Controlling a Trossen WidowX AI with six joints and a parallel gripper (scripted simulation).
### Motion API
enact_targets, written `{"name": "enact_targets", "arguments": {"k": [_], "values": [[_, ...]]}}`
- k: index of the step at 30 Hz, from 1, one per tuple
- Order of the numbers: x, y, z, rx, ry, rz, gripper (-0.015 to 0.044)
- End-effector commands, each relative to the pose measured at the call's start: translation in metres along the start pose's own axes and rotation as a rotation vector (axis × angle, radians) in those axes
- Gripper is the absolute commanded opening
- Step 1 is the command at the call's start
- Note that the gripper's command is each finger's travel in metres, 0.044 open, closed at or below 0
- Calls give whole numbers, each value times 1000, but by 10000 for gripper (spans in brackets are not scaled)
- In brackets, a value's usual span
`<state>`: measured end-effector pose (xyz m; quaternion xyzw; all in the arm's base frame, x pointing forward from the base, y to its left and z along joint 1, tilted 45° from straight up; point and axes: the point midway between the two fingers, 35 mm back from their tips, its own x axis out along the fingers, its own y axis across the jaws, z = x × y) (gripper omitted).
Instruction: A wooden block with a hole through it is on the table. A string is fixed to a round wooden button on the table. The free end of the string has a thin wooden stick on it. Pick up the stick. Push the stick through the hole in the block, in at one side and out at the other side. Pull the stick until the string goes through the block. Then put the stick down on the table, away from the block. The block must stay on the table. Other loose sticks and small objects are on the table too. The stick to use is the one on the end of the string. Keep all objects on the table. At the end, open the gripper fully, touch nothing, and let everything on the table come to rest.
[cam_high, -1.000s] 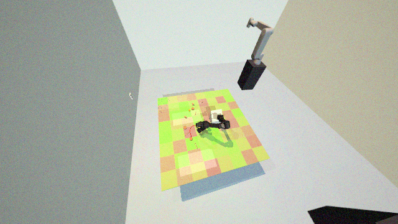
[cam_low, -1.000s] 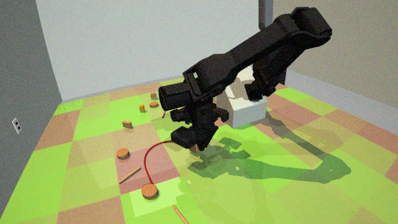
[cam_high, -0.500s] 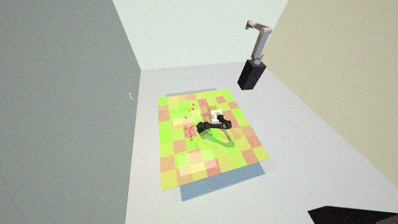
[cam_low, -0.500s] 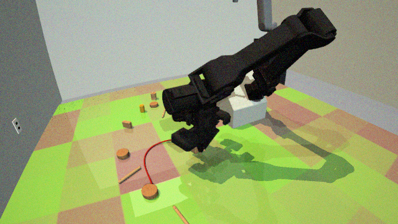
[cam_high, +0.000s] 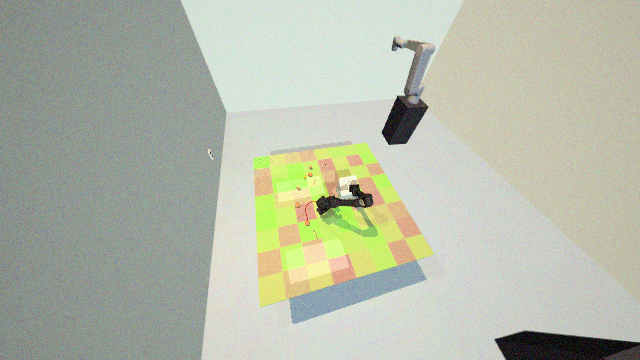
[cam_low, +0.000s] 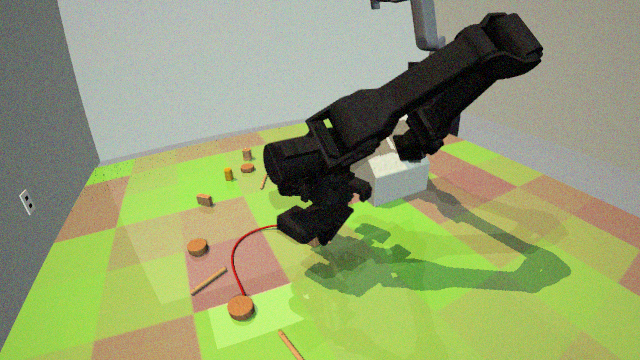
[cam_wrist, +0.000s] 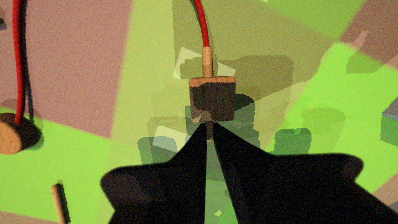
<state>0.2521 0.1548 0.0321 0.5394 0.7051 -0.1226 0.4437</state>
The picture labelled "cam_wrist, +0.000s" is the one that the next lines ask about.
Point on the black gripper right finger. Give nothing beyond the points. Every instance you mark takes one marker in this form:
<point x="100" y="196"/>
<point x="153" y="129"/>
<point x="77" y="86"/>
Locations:
<point x="251" y="173"/>

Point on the round wooden button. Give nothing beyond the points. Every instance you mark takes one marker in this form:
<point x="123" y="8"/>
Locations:
<point x="16" y="137"/>

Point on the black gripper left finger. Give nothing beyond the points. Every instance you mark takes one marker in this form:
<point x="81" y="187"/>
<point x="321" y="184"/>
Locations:
<point x="183" y="177"/>

